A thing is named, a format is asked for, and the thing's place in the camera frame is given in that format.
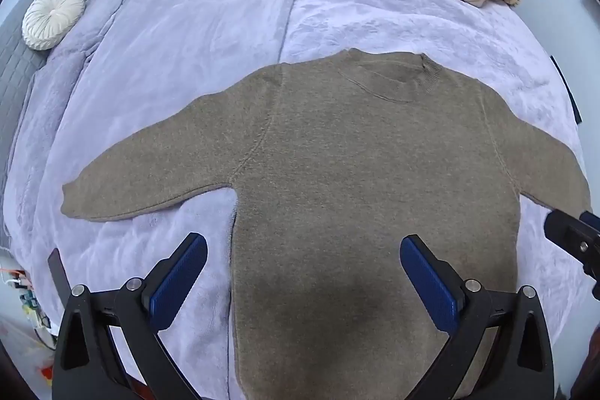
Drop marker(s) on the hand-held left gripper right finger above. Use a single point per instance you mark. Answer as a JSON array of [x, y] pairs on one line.
[[429, 278]]

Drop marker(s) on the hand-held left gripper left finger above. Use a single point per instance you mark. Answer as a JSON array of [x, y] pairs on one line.
[[180, 273]]

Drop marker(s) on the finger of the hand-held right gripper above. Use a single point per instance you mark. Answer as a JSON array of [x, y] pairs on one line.
[[591, 219], [569, 236]]

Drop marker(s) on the olive brown knit sweater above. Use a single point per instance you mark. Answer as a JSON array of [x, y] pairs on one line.
[[356, 175]]

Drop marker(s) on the colourful clutter pile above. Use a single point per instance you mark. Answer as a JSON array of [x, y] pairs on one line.
[[28, 301]]

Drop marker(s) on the lavender plush blanket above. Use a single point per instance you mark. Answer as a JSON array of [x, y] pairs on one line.
[[187, 30]]

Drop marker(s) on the round white pleated pillow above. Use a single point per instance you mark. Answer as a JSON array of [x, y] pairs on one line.
[[52, 16]]

